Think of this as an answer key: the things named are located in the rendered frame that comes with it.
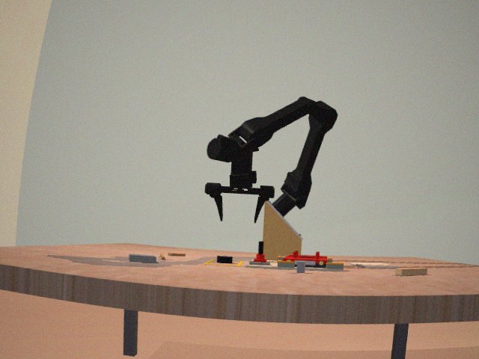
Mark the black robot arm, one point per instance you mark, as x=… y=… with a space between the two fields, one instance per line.
x=259 y=130

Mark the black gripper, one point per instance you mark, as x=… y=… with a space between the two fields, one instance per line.
x=215 y=189

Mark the black wheel with grey hub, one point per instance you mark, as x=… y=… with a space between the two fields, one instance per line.
x=224 y=259

